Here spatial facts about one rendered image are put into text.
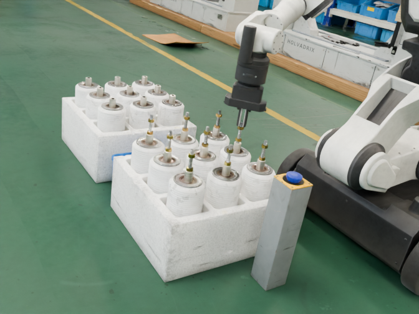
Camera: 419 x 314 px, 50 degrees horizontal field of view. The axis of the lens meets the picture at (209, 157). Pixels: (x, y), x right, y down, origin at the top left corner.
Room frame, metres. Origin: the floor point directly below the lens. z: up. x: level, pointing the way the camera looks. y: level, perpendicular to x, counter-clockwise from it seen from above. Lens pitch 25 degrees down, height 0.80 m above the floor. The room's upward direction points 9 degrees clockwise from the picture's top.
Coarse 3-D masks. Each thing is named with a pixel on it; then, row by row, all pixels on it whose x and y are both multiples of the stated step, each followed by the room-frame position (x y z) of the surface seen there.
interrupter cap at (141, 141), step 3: (138, 138) 1.22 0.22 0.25; (141, 138) 1.23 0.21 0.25; (144, 138) 1.23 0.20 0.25; (153, 138) 1.24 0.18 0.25; (156, 138) 1.24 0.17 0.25; (138, 141) 1.20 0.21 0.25; (141, 141) 1.21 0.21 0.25; (144, 141) 1.21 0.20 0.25; (153, 141) 1.22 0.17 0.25; (156, 141) 1.22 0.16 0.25; (159, 141) 1.23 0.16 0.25; (138, 144) 1.18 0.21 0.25; (141, 144) 1.19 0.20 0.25; (144, 144) 1.19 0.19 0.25; (153, 144) 1.21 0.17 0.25; (156, 144) 1.21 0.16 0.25; (159, 144) 1.21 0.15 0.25; (144, 147) 1.17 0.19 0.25; (147, 147) 1.17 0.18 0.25; (150, 147) 1.17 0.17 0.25; (153, 147) 1.18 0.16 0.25; (156, 147) 1.18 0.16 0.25
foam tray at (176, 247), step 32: (128, 160) 1.23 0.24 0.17; (128, 192) 1.12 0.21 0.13; (128, 224) 1.11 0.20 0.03; (160, 224) 0.96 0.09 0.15; (192, 224) 0.95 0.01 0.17; (224, 224) 1.01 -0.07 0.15; (256, 224) 1.07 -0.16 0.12; (160, 256) 0.94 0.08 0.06; (192, 256) 0.95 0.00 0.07; (224, 256) 1.02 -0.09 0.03
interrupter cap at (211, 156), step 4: (196, 152) 1.20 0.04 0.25; (208, 152) 1.21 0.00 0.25; (212, 152) 1.21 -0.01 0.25; (196, 156) 1.16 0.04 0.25; (200, 156) 1.17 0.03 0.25; (208, 156) 1.18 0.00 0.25; (212, 156) 1.18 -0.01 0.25; (200, 160) 1.15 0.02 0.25; (204, 160) 1.15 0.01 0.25; (208, 160) 1.15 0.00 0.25; (212, 160) 1.16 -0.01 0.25
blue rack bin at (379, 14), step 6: (372, 0) 6.64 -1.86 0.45; (378, 0) 6.72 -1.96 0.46; (366, 6) 6.42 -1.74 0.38; (372, 6) 6.33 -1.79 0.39; (390, 6) 6.30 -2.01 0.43; (396, 6) 6.37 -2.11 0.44; (360, 12) 6.48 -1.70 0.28; (366, 12) 6.41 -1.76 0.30; (372, 12) 6.33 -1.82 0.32; (378, 12) 6.25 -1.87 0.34; (384, 12) 6.25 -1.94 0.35; (378, 18) 6.24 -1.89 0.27; (384, 18) 6.28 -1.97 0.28
